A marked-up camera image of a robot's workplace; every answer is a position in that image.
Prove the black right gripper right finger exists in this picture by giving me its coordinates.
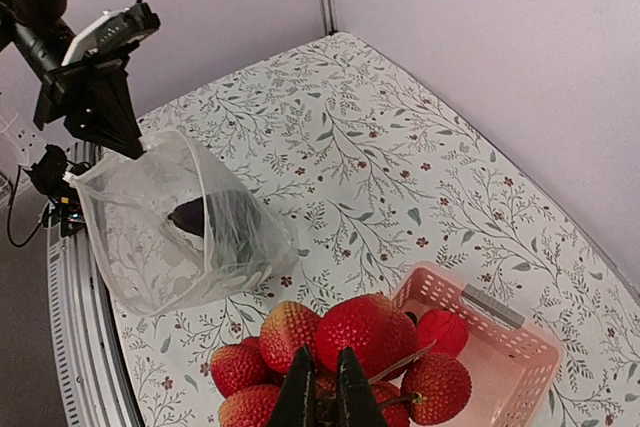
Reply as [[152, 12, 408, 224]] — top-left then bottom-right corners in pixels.
[[335, 347, 389, 427]]

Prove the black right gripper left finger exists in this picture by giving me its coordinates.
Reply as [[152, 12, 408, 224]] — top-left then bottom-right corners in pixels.
[[267, 345, 317, 427]]

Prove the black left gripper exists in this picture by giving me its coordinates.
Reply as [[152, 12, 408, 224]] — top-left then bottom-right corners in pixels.
[[1, 0, 144, 157]]

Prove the red cherry bunch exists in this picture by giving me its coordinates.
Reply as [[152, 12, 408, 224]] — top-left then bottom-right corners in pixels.
[[210, 294, 472, 426]]

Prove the red wrinkled apple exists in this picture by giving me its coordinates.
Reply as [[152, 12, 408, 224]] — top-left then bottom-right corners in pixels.
[[416, 309, 470, 358]]

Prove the clear zip top bag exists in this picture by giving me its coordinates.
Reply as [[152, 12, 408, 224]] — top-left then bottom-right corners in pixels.
[[64, 129, 298, 316]]

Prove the pink plastic basket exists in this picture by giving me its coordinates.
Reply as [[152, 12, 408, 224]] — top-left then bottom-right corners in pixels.
[[392, 262, 563, 426]]

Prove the green cucumber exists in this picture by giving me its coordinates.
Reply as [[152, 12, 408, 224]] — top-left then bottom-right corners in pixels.
[[206, 190, 262, 272]]

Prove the dark purple eggplant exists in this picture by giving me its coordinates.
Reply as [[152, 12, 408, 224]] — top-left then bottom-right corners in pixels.
[[167, 197, 205, 238]]

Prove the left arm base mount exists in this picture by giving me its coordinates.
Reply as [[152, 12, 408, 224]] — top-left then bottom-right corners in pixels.
[[26, 144, 91, 237]]

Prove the aluminium front rail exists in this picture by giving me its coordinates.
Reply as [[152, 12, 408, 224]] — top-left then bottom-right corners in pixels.
[[44, 141, 144, 427]]

